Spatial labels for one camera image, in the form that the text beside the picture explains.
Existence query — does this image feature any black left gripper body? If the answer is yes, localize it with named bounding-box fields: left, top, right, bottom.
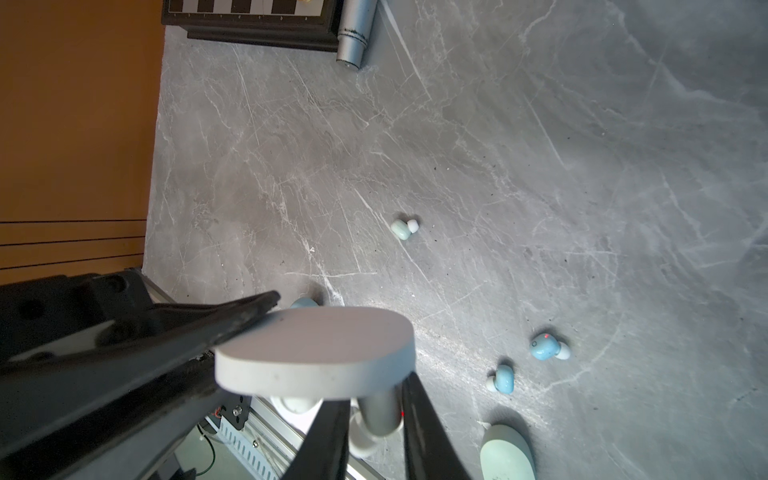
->
left=0, top=268, right=205, bottom=367

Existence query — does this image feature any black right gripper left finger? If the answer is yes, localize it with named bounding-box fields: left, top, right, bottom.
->
left=281, top=400, right=351, bottom=480

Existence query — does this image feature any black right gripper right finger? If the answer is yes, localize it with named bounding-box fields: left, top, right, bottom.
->
left=401, top=372, right=470, bottom=480

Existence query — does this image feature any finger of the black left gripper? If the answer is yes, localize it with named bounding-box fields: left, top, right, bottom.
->
left=1, top=291, right=281, bottom=399
left=1, top=359, right=225, bottom=479

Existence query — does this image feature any white earbud charging case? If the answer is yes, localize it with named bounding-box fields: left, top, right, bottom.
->
left=215, top=307, right=416, bottom=459

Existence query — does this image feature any mint green charging case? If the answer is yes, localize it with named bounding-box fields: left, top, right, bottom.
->
left=480, top=424, right=536, bottom=480

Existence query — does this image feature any light blue charging case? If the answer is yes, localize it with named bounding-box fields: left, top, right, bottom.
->
left=291, top=297, right=319, bottom=309

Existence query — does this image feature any blue earbud near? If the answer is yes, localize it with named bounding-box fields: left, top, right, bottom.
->
left=485, top=364, right=515, bottom=395

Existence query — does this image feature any blue earbud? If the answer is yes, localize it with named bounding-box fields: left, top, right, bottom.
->
left=529, top=333, right=572, bottom=361
left=485, top=364, right=515, bottom=395

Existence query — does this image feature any blue earbud far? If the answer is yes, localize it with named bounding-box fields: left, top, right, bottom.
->
left=529, top=333, right=572, bottom=361

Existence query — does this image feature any green earbud far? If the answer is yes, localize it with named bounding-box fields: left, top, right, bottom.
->
left=390, top=219, right=420, bottom=241

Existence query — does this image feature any black white chessboard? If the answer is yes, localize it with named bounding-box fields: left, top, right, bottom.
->
left=161, top=0, right=343, bottom=52

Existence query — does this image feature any silver microphone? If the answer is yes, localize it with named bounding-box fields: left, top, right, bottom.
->
left=336, top=0, right=378, bottom=70

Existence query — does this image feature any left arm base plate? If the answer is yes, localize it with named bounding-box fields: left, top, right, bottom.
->
left=207, top=393, right=252, bottom=431

